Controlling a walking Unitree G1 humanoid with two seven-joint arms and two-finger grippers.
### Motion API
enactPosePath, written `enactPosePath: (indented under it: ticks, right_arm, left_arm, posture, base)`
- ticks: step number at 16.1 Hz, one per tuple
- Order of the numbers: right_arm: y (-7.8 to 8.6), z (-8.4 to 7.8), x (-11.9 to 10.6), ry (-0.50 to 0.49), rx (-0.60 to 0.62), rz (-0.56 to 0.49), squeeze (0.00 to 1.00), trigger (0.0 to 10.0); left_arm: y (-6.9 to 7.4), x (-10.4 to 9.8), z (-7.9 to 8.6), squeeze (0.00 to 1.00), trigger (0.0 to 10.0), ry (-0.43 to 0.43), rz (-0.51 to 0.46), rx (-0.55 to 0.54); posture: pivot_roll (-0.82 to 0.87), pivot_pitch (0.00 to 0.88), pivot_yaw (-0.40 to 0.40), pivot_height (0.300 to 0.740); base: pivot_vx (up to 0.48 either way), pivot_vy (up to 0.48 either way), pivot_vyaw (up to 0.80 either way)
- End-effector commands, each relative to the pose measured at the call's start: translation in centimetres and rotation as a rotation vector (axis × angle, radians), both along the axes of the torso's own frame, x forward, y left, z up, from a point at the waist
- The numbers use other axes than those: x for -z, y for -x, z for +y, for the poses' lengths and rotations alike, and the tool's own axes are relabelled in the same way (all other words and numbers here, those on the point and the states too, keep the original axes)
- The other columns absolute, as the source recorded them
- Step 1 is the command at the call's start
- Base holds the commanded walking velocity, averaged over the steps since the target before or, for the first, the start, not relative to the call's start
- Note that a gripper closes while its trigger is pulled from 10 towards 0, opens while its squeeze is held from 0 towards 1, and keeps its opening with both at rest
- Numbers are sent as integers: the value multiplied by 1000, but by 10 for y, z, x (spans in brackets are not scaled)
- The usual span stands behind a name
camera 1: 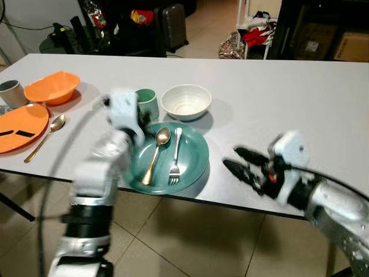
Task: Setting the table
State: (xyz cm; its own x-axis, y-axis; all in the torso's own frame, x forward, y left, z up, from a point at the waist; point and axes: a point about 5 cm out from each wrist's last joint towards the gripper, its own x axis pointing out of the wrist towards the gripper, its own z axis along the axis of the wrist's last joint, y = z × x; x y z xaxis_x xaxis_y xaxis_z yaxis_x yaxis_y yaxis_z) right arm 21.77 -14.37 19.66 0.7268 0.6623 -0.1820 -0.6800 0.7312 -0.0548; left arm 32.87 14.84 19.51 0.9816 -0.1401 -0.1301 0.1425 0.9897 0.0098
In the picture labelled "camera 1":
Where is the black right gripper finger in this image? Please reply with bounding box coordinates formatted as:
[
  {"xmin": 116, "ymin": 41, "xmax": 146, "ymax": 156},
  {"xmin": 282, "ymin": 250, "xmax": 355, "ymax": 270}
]
[
  {"xmin": 234, "ymin": 147, "xmax": 270, "ymax": 167},
  {"xmin": 223, "ymin": 159, "xmax": 261, "ymax": 192}
]

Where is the gold spoon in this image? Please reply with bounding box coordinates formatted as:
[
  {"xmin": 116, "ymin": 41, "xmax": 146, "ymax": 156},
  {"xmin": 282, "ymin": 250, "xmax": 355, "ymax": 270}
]
[
  {"xmin": 24, "ymin": 114, "xmax": 66, "ymax": 163},
  {"xmin": 142, "ymin": 127, "xmax": 172, "ymax": 186}
]

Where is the teal plate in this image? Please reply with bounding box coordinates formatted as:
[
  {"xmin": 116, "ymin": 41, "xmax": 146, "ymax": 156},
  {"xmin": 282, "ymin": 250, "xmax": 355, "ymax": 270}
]
[{"xmin": 124, "ymin": 122, "xmax": 210, "ymax": 195}]

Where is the green ceramic mug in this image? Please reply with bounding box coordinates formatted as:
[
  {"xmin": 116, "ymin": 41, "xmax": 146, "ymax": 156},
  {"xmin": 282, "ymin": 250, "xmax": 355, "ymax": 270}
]
[{"xmin": 134, "ymin": 88, "xmax": 160, "ymax": 123}]

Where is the white ribbed bowl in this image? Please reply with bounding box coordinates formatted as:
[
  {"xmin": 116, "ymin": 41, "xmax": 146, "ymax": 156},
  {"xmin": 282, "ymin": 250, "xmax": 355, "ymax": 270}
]
[{"xmin": 161, "ymin": 84, "xmax": 212, "ymax": 121}]

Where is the orange bowl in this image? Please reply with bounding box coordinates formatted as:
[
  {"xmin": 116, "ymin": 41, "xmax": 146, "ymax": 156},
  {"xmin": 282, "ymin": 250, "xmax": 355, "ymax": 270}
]
[{"xmin": 24, "ymin": 71, "xmax": 81, "ymax": 106}]

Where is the dark suitcase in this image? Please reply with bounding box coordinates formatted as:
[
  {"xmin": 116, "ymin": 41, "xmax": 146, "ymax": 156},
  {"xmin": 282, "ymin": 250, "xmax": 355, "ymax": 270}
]
[{"xmin": 161, "ymin": 5, "xmax": 190, "ymax": 53}]

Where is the patterned shiny bag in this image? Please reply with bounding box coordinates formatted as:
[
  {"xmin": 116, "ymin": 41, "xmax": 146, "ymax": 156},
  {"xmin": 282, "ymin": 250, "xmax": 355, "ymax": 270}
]
[{"xmin": 219, "ymin": 32, "xmax": 243, "ymax": 60}]

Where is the red yellow bag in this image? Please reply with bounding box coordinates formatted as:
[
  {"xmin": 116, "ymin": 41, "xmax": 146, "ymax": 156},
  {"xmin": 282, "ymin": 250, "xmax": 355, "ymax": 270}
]
[{"xmin": 130, "ymin": 9, "xmax": 156, "ymax": 25}]

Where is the orange plate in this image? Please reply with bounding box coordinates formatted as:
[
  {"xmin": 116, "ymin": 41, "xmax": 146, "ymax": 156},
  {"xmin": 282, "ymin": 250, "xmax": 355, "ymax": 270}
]
[{"xmin": 0, "ymin": 103, "xmax": 50, "ymax": 155}]

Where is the dark cardboard box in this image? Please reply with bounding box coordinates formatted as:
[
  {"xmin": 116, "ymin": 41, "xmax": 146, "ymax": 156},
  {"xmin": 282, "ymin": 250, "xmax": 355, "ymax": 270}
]
[{"xmin": 294, "ymin": 23, "xmax": 330, "ymax": 59}]

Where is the grey cup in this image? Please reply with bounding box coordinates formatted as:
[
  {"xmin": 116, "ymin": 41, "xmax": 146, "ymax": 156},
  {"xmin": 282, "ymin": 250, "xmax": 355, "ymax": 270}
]
[{"xmin": 0, "ymin": 80, "xmax": 29, "ymax": 109}]

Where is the light cardboard box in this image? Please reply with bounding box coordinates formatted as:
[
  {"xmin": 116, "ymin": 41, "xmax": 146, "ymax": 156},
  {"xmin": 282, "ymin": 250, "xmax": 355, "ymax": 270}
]
[{"xmin": 334, "ymin": 32, "xmax": 369, "ymax": 62}]

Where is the white rack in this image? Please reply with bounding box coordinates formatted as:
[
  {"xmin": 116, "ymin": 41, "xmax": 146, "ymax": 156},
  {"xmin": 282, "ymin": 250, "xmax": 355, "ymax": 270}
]
[{"xmin": 237, "ymin": 0, "xmax": 278, "ymax": 60}]

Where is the black table leg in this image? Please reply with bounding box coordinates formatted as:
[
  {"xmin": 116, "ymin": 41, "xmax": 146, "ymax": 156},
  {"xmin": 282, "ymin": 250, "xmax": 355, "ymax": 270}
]
[{"xmin": 0, "ymin": 190, "xmax": 36, "ymax": 223}]

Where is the black shelf unit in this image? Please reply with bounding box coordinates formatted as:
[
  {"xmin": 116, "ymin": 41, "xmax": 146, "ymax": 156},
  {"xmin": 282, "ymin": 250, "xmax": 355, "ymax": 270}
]
[{"xmin": 271, "ymin": 0, "xmax": 369, "ymax": 62}]

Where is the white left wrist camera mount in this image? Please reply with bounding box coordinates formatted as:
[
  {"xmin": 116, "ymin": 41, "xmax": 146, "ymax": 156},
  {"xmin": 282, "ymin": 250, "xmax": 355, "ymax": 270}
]
[{"xmin": 108, "ymin": 88, "xmax": 143, "ymax": 134}]

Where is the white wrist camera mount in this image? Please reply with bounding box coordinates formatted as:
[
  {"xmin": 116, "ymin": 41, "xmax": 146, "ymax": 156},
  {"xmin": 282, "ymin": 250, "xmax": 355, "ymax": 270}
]
[
  {"xmin": 108, "ymin": 88, "xmax": 143, "ymax": 134},
  {"xmin": 270, "ymin": 130, "xmax": 310, "ymax": 204}
]

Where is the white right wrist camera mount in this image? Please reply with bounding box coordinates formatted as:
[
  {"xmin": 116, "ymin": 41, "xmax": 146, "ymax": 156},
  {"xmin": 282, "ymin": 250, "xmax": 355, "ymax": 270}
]
[{"xmin": 270, "ymin": 130, "xmax": 310, "ymax": 204}]

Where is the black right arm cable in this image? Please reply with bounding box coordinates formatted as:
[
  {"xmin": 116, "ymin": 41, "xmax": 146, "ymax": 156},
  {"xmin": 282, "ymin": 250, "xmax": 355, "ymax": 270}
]
[{"xmin": 280, "ymin": 164, "xmax": 369, "ymax": 203}]

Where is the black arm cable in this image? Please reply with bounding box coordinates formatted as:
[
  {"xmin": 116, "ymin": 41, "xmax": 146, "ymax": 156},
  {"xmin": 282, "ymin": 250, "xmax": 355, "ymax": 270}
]
[
  {"xmin": 280, "ymin": 164, "xmax": 369, "ymax": 203},
  {"xmin": 36, "ymin": 95, "xmax": 111, "ymax": 277}
]

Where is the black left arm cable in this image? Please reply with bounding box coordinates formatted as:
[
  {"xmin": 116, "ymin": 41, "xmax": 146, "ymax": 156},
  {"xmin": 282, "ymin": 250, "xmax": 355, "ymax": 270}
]
[{"xmin": 36, "ymin": 95, "xmax": 111, "ymax": 277}]

